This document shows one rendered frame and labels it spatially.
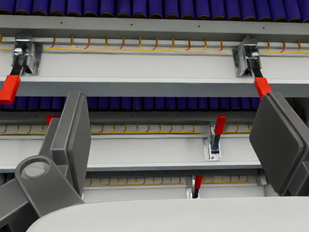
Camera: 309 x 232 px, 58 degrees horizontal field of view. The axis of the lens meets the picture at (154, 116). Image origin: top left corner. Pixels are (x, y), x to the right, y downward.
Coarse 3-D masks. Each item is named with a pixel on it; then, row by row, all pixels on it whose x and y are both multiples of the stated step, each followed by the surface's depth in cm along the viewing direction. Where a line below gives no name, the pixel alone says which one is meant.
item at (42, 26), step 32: (0, 32) 33; (32, 32) 33; (64, 32) 33; (96, 32) 33; (128, 32) 34; (160, 32) 34; (192, 32) 34; (224, 32) 34; (256, 32) 34; (288, 32) 35
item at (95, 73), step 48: (0, 48) 34; (96, 48) 35; (144, 48) 35; (192, 48) 36; (48, 96) 37; (96, 96) 37; (144, 96) 38; (192, 96) 38; (240, 96) 39; (288, 96) 39
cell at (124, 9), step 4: (120, 0) 35; (124, 0) 35; (128, 0) 35; (116, 4) 36; (120, 4) 35; (124, 4) 35; (128, 4) 35; (116, 8) 35; (120, 8) 35; (124, 8) 35; (128, 8) 35; (116, 12) 35; (120, 12) 35; (124, 12) 35; (128, 12) 35; (116, 16) 35
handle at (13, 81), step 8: (24, 56) 31; (16, 64) 30; (24, 64) 31; (16, 72) 29; (8, 80) 28; (16, 80) 28; (8, 88) 28; (16, 88) 28; (0, 96) 27; (8, 96) 27
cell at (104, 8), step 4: (104, 0) 35; (108, 0) 35; (112, 0) 35; (100, 4) 35; (104, 4) 35; (108, 4) 35; (112, 4) 35; (100, 8) 35; (104, 8) 34; (108, 8) 34; (112, 8) 35; (100, 12) 35; (104, 12) 35; (108, 12) 35; (112, 12) 35; (100, 16) 35
